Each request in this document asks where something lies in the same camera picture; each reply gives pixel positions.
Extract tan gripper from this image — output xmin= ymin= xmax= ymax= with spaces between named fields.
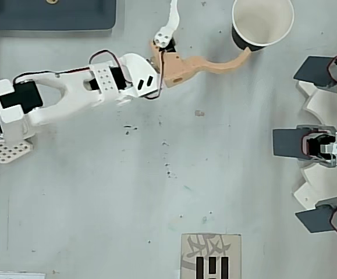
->
xmin=149 ymin=0 xmax=252 ymax=90

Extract black paper cup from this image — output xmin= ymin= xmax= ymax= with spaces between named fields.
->
xmin=230 ymin=0 xmax=296 ymax=53

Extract grey paddle pump unit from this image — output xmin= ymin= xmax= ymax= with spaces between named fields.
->
xmin=293 ymin=48 xmax=337 ymax=94
xmin=272 ymin=124 xmax=337 ymax=169
xmin=295 ymin=196 xmax=337 ymax=242

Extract dark grey tray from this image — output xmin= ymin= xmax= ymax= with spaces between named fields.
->
xmin=0 ymin=0 xmax=118 ymax=31

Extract cardboard trigram card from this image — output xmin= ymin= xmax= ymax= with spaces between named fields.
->
xmin=180 ymin=232 xmax=242 ymax=279

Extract flat white grey object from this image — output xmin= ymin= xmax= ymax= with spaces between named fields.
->
xmin=0 ymin=271 xmax=45 ymax=279

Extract red black gripper cable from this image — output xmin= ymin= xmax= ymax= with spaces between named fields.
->
xmin=143 ymin=52 xmax=166 ymax=101

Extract red black arm cable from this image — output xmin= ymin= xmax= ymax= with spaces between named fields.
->
xmin=12 ymin=49 xmax=128 ymax=85

